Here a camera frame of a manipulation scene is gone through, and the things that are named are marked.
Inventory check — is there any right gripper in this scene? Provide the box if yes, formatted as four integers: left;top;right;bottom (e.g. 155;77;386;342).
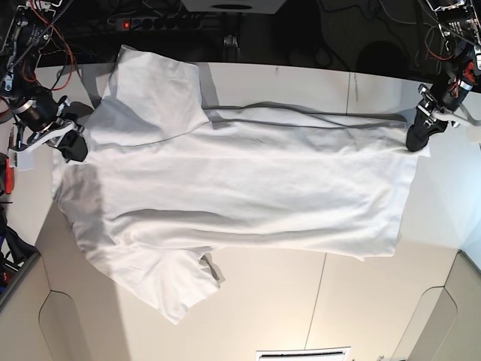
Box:
14;96;94;162

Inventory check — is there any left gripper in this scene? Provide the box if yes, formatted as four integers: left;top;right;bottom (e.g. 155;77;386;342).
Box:
405;84;480;152

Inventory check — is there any white t-shirt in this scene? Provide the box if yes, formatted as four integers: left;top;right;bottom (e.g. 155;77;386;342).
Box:
53;47;419;323

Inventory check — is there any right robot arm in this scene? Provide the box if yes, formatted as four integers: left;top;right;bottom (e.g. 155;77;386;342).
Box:
1;1;88;168

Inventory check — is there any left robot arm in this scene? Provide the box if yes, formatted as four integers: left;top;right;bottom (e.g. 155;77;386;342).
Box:
406;1;480;152

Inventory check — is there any white power strip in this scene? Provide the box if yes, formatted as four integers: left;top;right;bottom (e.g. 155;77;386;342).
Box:
107;15;202;32

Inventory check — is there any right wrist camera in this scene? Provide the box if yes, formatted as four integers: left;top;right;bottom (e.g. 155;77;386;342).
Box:
7;144;35;171

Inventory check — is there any orange handled screwdriver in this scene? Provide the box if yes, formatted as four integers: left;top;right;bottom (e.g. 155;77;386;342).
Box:
1;157;14;195

